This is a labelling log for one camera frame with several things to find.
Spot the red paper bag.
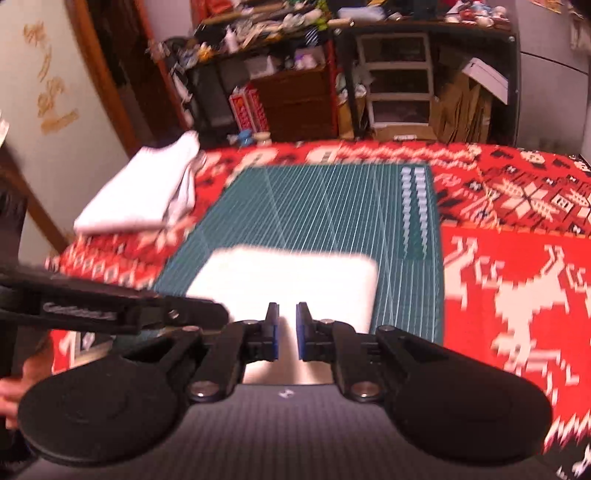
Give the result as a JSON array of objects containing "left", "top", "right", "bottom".
[{"left": 191, "top": 0, "right": 241, "bottom": 14}]

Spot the green cutting mat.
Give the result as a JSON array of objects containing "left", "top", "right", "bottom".
[{"left": 113, "top": 165, "right": 446, "bottom": 347}]

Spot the gold wall decal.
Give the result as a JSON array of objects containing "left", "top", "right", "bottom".
[{"left": 23, "top": 21, "right": 80, "bottom": 136}]

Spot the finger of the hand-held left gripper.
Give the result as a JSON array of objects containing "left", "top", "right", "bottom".
[{"left": 139, "top": 294, "right": 230, "bottom": 331}]

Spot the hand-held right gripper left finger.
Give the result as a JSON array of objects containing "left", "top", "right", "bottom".
[{"left": 121, "top": 302, "right": 281, "bottom": 402}]

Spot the red white printed box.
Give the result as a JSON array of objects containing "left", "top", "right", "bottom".
[{"left": 229, "top": 83, "right": 270, "bottom": 134}]

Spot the silver refrigerator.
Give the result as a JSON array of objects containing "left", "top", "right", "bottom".
[{"left": 510, "top": 0, "right": 591, "bottom": 160}]

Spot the stack of leaning cardboard sheets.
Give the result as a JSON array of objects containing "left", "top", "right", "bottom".
[{"left": 434, "top": 46, "right": 495, "bottom": 144}]

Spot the white knit vest maroon trim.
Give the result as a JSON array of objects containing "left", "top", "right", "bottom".
[{"left": 185, "top": 247, "right": 380, "bottom": 386}]

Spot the white cardboard box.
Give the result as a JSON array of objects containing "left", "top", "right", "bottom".
[{"left": 462, "top": 58, "right": 509, "bottom": 103}]

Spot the stack of flat cardboard boxes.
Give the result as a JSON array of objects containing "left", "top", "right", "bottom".
[{"left": 372, "top": 124, "right": 439, "bottom": 143}]

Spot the wooden drawer cabinet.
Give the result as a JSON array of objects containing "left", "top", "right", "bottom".
[{"left": 252, "top": 65, "right": 340, "bottom": 143}]

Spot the red patterned blanket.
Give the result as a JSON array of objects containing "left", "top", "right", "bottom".
[{"left": 46, "top": 141, "right": 591, "bottom": 480}]

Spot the cluttered black shelf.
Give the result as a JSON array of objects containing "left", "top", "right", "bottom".
[{"left": 148, "top": 0, "right": 340, "bottom": 148}]

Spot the folded white garment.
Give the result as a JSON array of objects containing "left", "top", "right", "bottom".
[{"left": 74, "top": 130, "right": 206, "bottom": 236}]

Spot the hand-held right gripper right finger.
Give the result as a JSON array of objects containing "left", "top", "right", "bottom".
[{"left": 295, "top": 302, "right": 472, "bottom": 403}]

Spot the light blue pouch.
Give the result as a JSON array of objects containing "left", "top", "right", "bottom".
[{"left": 339, "top": 6, "right": 386, "bottom": 21}]

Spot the white plastic drawer unit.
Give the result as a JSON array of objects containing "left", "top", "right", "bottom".
[{"left": 356, "top": 33, "right": 437, "bottom": 130}]

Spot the wooden door frame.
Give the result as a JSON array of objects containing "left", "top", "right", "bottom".
[{"left": 67, "top": 0, "right": 195, "bottom": 160}]

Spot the black metal desk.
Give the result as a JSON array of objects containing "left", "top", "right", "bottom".
[{"left": 330, "top": 18, "right": 520, "bottom": 148}]

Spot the person's left hand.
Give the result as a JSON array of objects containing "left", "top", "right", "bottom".
[{"left": 0, "top": 342, "right": 53, "bottom": 432}]

